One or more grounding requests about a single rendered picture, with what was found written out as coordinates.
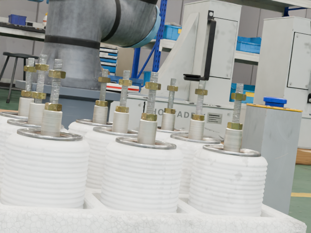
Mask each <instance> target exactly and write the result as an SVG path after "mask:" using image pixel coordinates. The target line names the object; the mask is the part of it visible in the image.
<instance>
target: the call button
mask: <svg viewBox="0 0 311 233"><path fill-rule="evenodd" d="M263 101H264V102H265V105H269V106H277V107H284V104H287V100H286V99H284V98H275V97H263Z"/></svg>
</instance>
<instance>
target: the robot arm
mask: <svg viewBox="0 0 311 233"><path fill-rule="evenodd" d="M157 2H158V0H49V5H48V13H47V22H46V30H45V39H44V47H43V50H42V52H41V54H43V55H47V61H46V62H47V63H46V65H49V66H50V68H49V70H53V69H54V63H55V61H54V60H55V59H60V60H63V62H62V63H63V64H62V71H64V72H66V77H65V78H64V79H60V80H61V82H60V86H62V87H70V88H78V89H86V90H95V91H100V90H101V82H98V79H99V77H102V74H103V73H102V67H101V63H100V54H99V53H100V43H107V44H112V45H117V46H119V47H122V48H140V47H142V46H144V45H146V44H148V43H149V42H150V41H151V40H152V39H153V38H154V37H155V35H156V34H157V32H158V30H159V27H160V23H161V17H160V16H159V14H160V10H159V8H158V6H157V5H156V4H157ZM48 75H49V71H45V79H44V84H45V85H52V80H53V79H52V77H49V76H48Z"/></svg>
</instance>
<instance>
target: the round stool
mask: <svg viewBox="0 0 311 233"><path fill-rule="evenodd" d="M3 55H6V56H7V59H6V61H5V64H4V67H3V69H2V71H1V74H0V80H1V78H2V75H3V73H4V70H5V68H6V65H7V63H8V60H9V57H15V63H14V68H13V72H12V78H11V83H10V86H0V89H6V90H9V93H8V97H7V100H6V103H9V101H10V95H11V91H12V90H13V91H22V90H21V89H20V88H17V87H12V85H13V80H14V75H15V70H16V65H17V61H18V58H23V59H24V66H26V59H28V58H34V59H35V60H38V59H39V56H37V55H29V54H22V53H14V52H3ZM23 80H24V81H25V71H23Z"/></svg>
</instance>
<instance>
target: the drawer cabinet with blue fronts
mask: <svg viewBox="0 0 311 233"><path fill-rule="evenodd" d="M99 54H100V63H101V67H102V68H103V69H108V70H109V71H110V75H114V76H116V72H117V64H118V54H119V47H114V46H108V45H102V44H101V45H100V53H99Z"/></svg>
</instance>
